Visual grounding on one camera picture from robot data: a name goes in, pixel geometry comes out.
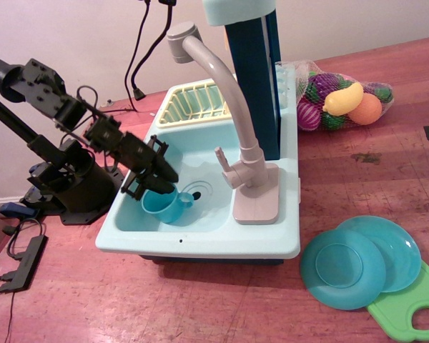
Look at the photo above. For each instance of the teal front plate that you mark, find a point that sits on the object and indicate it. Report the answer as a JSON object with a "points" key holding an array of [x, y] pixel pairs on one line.
{"points": [[343, 269]]}

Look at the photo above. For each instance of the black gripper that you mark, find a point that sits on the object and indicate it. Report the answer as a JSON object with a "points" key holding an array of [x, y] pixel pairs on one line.
{"points": [[144, 160]]}

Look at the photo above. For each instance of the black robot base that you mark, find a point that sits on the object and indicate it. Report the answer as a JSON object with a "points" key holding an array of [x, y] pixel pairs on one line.
{"points": [[75, 198]]}

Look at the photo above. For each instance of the orange toy fruit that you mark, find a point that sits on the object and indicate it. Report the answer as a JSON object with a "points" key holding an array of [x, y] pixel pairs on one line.
{"points": [[368, 111]]}

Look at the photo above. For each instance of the teal rear plate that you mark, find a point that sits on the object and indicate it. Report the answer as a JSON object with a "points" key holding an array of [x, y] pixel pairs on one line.
{"points": [[399, 250]]}

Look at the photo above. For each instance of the blue clamp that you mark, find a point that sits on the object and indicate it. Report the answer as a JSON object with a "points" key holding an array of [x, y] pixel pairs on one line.
{"points": [[13, 210]]}

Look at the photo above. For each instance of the yellow toy mango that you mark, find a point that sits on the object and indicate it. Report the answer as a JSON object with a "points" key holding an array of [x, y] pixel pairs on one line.
{"points": [[340, 102]]}

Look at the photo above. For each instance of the light blue toy sink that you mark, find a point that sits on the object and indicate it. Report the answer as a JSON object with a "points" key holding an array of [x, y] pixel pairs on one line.
{"points": [[208, 229]]}

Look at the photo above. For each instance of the mesh bag of toy food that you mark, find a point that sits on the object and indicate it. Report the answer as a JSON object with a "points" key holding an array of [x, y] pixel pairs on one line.
{"points": [[302, 87]]}

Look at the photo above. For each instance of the teal plastic toy cup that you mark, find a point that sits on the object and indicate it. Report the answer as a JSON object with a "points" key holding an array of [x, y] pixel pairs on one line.
{"points": [[169, 207]]}

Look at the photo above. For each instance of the green plastic cutting board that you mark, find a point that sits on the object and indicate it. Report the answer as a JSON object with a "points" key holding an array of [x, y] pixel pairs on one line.
{"points": [[394, 311]]}

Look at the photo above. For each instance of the black usb hub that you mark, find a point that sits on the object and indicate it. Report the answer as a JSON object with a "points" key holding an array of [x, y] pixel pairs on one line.
{"points": [[20, 279]]}

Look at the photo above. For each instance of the cream dish drying rack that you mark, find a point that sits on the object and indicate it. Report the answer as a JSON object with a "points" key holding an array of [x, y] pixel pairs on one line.
{"points": [[196, 102]]}

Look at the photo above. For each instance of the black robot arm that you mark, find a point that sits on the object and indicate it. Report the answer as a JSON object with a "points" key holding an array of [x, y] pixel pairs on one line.
{"points": [[41, 87]]}

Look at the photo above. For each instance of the teal plate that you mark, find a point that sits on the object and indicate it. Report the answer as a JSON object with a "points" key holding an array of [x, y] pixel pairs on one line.
{"points": [[343, 269], [399, 250]]}

